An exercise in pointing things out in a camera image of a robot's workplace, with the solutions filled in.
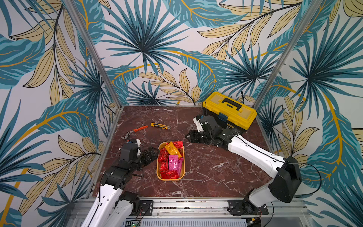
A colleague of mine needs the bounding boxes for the yellow black utility knife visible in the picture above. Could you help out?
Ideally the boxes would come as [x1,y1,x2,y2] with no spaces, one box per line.
[150,123,170,130]

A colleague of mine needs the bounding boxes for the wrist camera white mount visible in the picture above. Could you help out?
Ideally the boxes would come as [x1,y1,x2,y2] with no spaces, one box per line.
[193,115,204,132]
[130,139,141,158]

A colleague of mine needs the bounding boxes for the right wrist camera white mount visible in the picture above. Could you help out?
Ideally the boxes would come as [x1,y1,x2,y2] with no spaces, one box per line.
[193,115,204,132]

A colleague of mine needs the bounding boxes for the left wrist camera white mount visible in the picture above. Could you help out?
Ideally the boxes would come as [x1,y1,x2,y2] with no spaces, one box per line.
[130,139,141,158]

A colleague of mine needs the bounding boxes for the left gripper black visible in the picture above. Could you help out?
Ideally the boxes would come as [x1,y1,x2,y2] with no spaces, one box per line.
[130,147,160,174]

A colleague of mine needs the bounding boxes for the orange yellow tea bag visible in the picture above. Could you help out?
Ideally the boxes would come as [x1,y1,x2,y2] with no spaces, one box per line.
[164,142,182,159]

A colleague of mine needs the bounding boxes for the yellow black toolbox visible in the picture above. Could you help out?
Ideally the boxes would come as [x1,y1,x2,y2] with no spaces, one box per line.
[199,92,257,133]

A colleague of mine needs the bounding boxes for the orange handled pliers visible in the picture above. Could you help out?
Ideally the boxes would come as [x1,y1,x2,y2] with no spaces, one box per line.
[121,125,148,140]

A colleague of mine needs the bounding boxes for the red tea bag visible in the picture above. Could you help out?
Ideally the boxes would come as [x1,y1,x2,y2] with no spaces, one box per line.
[160,170,179,180]
[172,141,183,150]
[158,148,169,163]

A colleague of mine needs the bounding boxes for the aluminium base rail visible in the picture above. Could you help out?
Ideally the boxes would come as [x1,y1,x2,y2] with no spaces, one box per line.
[67,197,314,227]

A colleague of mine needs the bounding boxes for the yellow plastic storage box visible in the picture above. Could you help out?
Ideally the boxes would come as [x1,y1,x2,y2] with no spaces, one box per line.
[157,141,185,182]

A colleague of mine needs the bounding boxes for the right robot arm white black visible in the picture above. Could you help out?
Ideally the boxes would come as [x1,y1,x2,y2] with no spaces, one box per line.
[185,115,302,209]

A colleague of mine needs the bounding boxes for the pink tea bag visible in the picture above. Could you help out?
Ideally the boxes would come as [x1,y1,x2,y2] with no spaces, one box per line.
[168,155,179,170]

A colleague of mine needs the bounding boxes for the red tea bag in box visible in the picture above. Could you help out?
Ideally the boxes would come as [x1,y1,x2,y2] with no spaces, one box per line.
[160,170,179,180]

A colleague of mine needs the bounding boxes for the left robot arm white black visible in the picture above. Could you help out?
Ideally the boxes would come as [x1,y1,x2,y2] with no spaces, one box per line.
[82,139,159,227]

